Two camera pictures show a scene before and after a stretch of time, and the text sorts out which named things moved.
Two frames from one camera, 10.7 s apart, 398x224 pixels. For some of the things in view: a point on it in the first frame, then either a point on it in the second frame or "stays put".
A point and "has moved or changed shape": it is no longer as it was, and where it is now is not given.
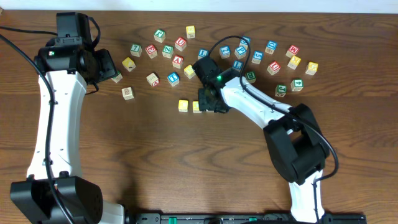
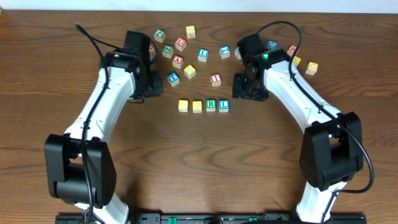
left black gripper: [107, 65] → [154, 84]
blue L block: [203, 53] stays put
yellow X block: [294, 62] stays put
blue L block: [238, 65] has moved or changed shape
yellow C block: [183, 105] stays put
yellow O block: [196, 106] stays put
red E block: [151, 51] stays put
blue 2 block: [224, 51] stays put
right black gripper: [209, 99] → [241, 87]
